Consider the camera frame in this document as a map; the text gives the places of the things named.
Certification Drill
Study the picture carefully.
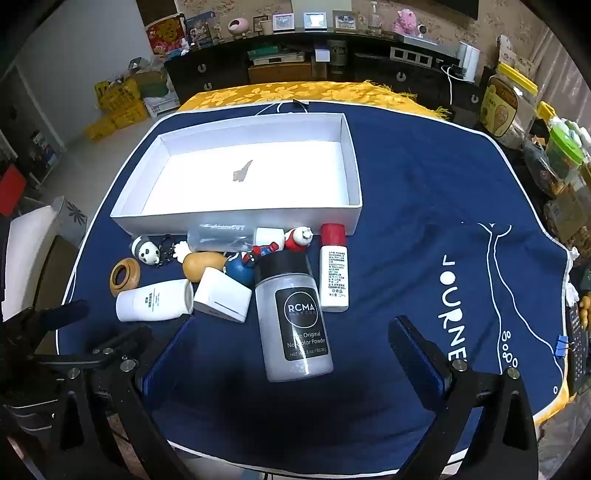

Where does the yellow floral tablecloth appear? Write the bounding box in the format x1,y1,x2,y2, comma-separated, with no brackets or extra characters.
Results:
178,80,451,121

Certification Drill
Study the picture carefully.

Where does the white router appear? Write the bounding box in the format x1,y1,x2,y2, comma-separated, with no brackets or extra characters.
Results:
457,41,481,84

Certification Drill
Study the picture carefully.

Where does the white cable with black tag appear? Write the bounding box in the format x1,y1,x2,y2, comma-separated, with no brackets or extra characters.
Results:
256,99,309,116

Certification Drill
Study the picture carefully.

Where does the panda keychain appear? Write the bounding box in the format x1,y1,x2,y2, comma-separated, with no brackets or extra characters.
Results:
130,234,178,268

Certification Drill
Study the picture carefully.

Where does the white tube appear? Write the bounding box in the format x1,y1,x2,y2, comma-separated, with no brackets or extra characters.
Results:
115,279,195,322

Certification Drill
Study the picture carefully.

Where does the wooden ring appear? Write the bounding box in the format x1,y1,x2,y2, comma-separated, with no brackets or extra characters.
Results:
109,258,141,297

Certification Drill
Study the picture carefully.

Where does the brown egg-shaped figurine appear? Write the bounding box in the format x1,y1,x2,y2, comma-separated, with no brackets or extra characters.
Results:
174,242,228,283

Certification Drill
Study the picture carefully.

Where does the white cardboard box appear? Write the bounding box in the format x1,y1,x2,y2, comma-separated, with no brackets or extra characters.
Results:
109,112,364,237

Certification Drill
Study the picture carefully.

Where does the white charging cable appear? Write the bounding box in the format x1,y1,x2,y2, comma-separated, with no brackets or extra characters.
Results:
441,65,458,106

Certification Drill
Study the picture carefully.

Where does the white chair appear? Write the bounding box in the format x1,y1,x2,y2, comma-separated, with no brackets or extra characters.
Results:
0,205,61,321

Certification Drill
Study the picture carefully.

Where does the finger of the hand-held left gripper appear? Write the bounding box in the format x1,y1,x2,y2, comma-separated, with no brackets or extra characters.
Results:
39,299,90,329
37,324,154,370

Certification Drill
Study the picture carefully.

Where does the white crate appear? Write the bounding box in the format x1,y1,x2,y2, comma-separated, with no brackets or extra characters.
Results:
144,95,181,118

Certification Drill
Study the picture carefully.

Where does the pink pig toy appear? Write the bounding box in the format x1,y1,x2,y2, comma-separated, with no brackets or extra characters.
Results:
394,8,421,35

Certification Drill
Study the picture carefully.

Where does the stack of yellow crates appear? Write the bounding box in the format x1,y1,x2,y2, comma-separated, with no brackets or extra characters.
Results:
84,78,149,141

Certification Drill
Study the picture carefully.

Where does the small white charger box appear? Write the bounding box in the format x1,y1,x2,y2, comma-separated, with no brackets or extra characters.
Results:
193,267,253,324

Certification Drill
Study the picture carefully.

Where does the torn paper scrap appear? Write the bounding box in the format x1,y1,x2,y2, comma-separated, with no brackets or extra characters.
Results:
231,159,254,184

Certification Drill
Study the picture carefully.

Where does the navy blue cloth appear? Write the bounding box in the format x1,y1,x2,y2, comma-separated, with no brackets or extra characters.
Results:
60,102,571,467

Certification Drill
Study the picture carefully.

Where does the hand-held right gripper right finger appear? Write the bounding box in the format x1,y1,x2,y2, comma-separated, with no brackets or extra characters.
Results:
388,315,539,480

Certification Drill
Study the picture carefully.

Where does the red poster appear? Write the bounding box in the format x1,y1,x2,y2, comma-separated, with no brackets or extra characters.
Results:
145,16,186,58

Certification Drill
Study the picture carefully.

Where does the grey picture frame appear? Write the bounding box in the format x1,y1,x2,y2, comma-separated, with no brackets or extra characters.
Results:
332,10,358,32

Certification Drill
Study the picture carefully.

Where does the jar with green lid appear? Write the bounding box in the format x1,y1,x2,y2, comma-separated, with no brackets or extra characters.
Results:
538,124,587,195

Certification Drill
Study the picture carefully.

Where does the red and white santa figurine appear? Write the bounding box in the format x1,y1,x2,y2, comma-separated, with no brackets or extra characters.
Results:
283,226,315,252

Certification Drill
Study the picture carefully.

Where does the black cabinet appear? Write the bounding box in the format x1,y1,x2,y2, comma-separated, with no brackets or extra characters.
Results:
164,32,490,125

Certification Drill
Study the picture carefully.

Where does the blue round figurine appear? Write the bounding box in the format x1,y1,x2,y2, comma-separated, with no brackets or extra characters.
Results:
224,244,278,287

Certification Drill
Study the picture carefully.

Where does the jar with yellow lid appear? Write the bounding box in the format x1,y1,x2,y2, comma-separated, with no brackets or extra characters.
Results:
480,64,539,139

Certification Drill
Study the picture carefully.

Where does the clear bottle with white cap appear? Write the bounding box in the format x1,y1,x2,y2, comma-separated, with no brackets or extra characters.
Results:
187,220,284,254

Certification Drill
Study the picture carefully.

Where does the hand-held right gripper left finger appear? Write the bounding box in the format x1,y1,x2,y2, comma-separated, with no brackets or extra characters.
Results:
46,314,195,480

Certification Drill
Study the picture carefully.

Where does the powder bottle with black cap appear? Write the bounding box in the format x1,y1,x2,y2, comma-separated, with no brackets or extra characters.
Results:
254,251,334,383

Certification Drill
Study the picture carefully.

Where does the white bottle with red cap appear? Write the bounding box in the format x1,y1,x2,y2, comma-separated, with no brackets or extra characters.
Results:
320,223,351,313

